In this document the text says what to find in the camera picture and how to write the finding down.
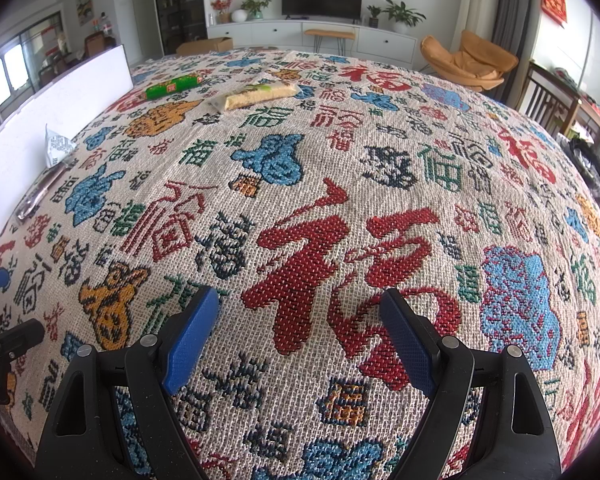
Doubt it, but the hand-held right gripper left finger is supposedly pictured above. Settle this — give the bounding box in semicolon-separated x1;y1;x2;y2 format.
35;285;221;480

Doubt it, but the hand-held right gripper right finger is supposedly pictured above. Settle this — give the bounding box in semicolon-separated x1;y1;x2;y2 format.
379;287;563;480

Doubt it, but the clear sausage packet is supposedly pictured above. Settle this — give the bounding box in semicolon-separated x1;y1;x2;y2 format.
16;162;76;222

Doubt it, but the white floral triangular packet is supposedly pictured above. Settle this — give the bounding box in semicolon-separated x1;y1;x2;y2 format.
44;124;78;170

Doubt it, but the white box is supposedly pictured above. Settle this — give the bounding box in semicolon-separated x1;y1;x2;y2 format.
0;44;133;266

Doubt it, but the printed woven tablecloth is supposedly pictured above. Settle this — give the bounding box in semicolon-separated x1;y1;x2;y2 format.
0;47;600;480

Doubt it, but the yellow clear snack packet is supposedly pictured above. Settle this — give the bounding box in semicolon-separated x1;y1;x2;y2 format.
202;72;301;113

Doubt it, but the green wrapped sausage snack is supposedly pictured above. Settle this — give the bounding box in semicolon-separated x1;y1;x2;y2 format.
145;74;202;101

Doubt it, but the dark wooden chair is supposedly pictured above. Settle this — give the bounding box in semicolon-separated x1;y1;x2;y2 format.
512;60;600;186

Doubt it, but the orange lounge chair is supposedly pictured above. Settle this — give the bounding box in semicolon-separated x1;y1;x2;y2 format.
420;29;520;92

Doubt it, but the cardboard box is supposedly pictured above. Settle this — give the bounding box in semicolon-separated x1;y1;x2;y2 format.
176;36;234;57

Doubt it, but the white media cabinet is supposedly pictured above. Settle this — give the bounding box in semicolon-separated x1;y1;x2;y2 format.
206;20;417;63

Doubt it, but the wooden hairpin leg stool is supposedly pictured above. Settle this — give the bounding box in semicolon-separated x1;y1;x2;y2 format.
302;29;357;55

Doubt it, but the large leafy potted plant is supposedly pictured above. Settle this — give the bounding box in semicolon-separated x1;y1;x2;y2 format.
381;0;427;35

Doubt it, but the dark glass display cabinet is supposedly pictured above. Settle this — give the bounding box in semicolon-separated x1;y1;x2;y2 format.
151;0;204;56

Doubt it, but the red flower arrangement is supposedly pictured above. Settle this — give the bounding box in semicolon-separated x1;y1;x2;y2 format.
210;0;235;25

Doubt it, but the green potted plant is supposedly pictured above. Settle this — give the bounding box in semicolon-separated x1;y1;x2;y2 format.
240;0;272;22

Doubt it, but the white sheer curtain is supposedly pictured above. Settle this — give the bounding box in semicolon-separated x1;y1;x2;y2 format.
452;0;503;41

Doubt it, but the grey curtain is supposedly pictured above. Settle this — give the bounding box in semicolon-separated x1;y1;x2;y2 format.
495;0;545;61

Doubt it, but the red wall hanging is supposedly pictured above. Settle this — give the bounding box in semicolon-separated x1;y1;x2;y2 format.
541;0;571;28

